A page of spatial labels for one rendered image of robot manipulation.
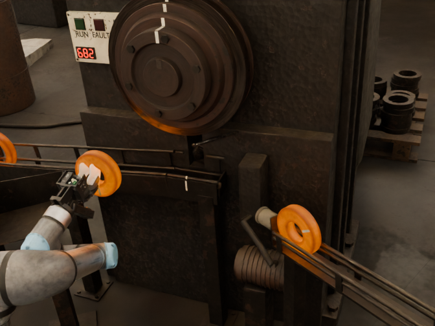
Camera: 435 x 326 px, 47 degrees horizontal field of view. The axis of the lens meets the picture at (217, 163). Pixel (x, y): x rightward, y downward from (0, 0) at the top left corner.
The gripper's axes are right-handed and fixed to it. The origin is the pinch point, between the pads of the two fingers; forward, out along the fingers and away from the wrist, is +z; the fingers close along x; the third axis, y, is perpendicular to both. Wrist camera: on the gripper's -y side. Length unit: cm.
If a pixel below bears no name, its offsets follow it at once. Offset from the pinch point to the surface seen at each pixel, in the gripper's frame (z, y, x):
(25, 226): -12.7, -21.6, 31.0
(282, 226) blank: 2, -17, -59
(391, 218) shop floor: 90, -113, -87
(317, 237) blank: -3, -13, -70
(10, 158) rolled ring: 18, -23, 62
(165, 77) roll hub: 19.1, 23.1, -22.1
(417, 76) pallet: 216, -113, -91
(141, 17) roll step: 30.4, 36.1, -12.7
